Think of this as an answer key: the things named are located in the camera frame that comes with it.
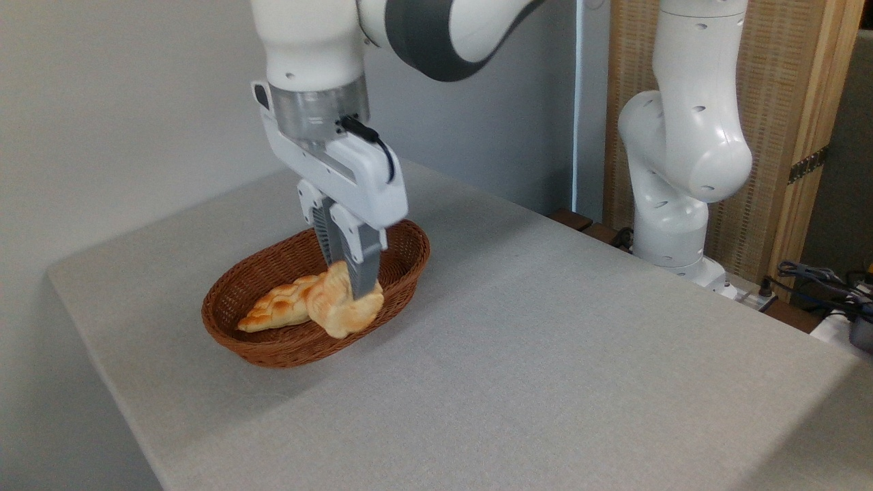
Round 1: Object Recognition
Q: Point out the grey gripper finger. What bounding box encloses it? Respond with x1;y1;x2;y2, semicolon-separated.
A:
297;179;343;268
329;203;388;299

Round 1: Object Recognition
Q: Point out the brown wicker basket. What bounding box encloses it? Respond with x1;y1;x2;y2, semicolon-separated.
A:
201;218;431;369

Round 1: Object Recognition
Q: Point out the round knotted bread roll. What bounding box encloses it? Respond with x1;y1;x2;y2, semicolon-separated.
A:
305;261;385;339

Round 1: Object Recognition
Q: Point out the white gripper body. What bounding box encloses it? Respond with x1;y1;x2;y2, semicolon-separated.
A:
251;80;409;231

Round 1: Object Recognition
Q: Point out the wooden rattan screen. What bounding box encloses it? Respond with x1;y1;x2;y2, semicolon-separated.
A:
604;0;865;302

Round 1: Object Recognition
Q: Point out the black cable bundle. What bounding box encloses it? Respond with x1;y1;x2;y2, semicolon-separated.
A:
760;260;873;323

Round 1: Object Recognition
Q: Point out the white vertical pole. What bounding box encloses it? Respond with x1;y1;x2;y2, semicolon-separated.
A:
573;0;588;216

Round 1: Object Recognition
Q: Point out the braided bread loaf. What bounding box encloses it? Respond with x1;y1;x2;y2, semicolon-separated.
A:
237;274;321;333

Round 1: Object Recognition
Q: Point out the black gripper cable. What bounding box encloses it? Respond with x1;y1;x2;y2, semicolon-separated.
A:
340;116;396;183

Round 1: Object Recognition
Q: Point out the white power strip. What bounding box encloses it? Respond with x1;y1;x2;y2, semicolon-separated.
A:
720;273;780;312

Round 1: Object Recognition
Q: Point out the dark wooden plank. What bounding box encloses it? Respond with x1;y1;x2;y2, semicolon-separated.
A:
548;208;635;253

